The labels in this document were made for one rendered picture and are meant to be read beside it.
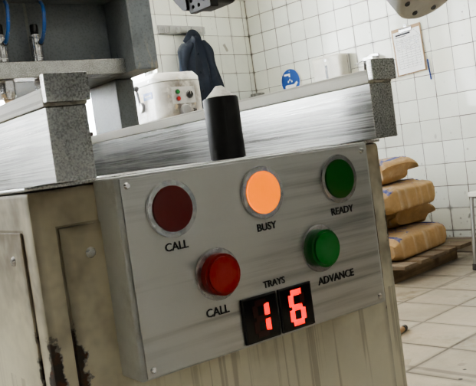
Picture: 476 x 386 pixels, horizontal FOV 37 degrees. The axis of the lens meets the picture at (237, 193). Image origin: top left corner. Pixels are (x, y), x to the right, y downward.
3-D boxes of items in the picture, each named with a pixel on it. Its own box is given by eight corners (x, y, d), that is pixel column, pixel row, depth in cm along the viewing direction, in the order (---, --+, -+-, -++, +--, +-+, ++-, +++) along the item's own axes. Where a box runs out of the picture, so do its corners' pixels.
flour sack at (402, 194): (386, 217, 400) (382, 188, 399) (324, 220, 428) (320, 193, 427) (443, 200, 453) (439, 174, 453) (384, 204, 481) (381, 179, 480)
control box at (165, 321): (119, 375, 50) (91, 180, 50) (359, 298, 64) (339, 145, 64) (145, 384, 47) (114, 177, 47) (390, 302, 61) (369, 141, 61)
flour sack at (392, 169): (290, 195, 466) (287, 170, 466) (326, 188, 498) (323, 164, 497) (389, 187, 420) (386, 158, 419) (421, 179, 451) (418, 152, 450)
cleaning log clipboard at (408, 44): (432, 79, 475) (425, 18, 473) (431, 79, 474) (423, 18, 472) (398, 86, 495) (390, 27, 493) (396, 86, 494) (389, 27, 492)
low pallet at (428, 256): (248, 281, 477) (246, 264, 477) (322, 257, 534) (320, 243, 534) (406, 286, 393) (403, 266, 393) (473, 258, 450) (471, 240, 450)
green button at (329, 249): (303, 269, 57) (297, 232, 57) (329, 262, 59) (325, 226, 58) (316, 270, 56) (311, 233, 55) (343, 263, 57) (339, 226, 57)
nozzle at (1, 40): (-1, 106, 122) (-17, 0, 121) (16, 104, 124) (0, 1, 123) (11, 101, 117) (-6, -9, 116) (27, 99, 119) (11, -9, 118)
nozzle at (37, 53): (34, 103, 126) (18, 1, 125) (50, 102, 127) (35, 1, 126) (47, 98, 121) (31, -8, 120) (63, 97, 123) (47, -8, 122)
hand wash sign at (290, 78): (303, 92, 558) (299, 66, 557) (301, 92, 557) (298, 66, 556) (283, 96, 572) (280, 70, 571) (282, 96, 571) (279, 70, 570)
